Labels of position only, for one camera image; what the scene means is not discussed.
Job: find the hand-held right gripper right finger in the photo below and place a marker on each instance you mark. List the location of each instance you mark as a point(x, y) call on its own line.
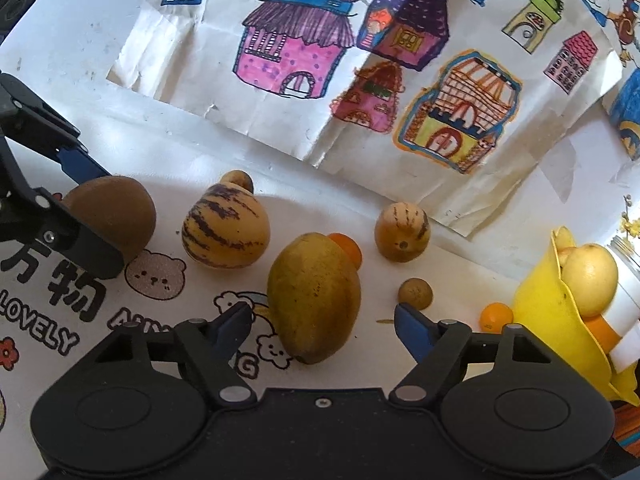
point(411, 324)

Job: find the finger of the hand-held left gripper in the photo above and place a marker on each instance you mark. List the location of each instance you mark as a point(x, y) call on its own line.
point(80, 164)
point(80, 242)

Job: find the small brown longan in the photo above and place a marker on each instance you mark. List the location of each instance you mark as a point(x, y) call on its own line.
point(415, 293)

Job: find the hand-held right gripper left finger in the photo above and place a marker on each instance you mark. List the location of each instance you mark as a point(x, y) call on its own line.
point(234, 321)

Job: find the large striped pepino melon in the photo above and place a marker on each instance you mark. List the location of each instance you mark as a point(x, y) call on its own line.
point(225, 225)

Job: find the brown sapodilla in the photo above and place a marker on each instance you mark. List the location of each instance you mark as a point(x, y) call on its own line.
point(125, 210)

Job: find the yellow plastic bowl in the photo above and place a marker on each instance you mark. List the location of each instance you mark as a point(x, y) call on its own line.
point(555, 325)

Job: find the yellow-green mango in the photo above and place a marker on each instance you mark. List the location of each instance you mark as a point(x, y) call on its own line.
point(315, 300)

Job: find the yellow pear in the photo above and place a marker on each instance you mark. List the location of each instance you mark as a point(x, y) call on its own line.
point(565, 256)
point(590, 275)

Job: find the small orange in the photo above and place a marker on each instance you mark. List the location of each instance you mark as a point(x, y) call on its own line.
point(496, 316)

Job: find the round faint-striped pepino melon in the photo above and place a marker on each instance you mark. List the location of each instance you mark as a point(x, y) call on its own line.
point(402, 232)

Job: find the houses drawing on paper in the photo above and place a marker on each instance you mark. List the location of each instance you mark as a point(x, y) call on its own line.
point(210, 45)

